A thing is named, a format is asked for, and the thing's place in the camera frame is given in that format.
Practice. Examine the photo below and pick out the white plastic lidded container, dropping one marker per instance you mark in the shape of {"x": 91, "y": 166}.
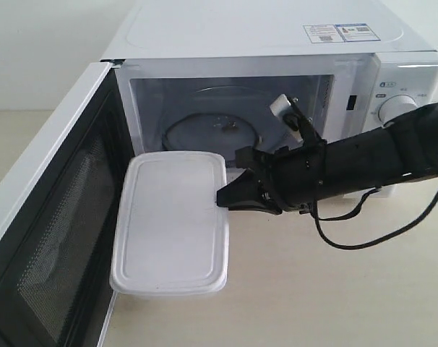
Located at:
{"x": 171, "y": 238}

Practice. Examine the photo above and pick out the white Midea microwave oven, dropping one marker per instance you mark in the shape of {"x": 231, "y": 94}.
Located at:
{"x": 165, "y": 50}

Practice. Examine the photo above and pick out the blue white label sticker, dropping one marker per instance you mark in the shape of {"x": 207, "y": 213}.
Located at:
{"x": 341, "y": 33}

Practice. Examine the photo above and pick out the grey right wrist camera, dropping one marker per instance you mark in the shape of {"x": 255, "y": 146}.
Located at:
{"x": 286, "y": 110}

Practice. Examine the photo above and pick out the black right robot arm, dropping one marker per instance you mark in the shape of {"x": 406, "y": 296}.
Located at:
{"x": 404, "y": 149}

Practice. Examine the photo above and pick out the white microwave door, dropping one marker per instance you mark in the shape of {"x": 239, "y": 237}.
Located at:
{"x": 58, "y": 208}

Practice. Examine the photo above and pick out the upper white control knob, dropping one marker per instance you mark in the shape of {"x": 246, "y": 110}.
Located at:
{"x": 395, "y": 106}

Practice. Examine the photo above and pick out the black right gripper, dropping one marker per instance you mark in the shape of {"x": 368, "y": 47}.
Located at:
{"x": 274, "y": 183}

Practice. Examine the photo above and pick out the glass turntable plate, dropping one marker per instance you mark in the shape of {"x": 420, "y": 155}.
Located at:
{"x": 222, "y": 120}

